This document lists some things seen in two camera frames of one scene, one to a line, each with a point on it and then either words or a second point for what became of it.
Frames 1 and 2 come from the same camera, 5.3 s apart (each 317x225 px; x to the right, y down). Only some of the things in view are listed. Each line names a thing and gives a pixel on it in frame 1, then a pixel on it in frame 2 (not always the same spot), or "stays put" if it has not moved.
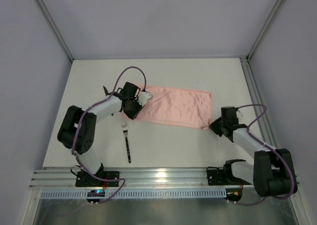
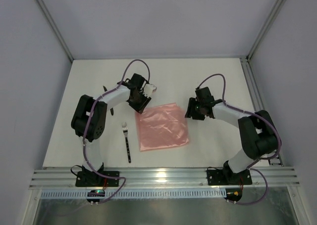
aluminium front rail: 63,178 stays put
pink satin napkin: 188,107 → 162,127
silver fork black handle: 124,127 stays put
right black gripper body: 215,125 → 193,111
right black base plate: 216,177 stays put
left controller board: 95,193 stays put
